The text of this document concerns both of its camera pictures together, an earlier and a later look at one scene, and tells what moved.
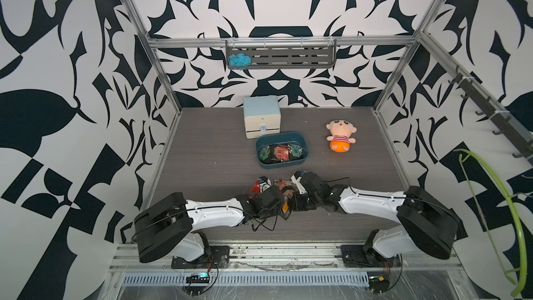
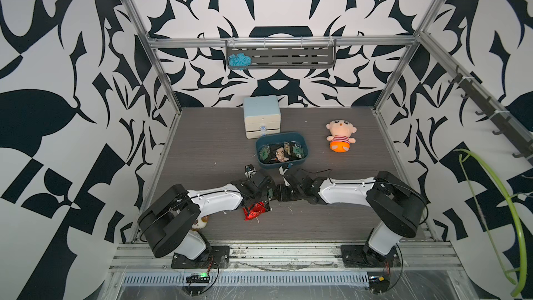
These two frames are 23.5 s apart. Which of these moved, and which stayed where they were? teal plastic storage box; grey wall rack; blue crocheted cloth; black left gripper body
Moved: black left gripper body
Stayed: blue crocheted cloth; teal plastic storage box; grey wall rack
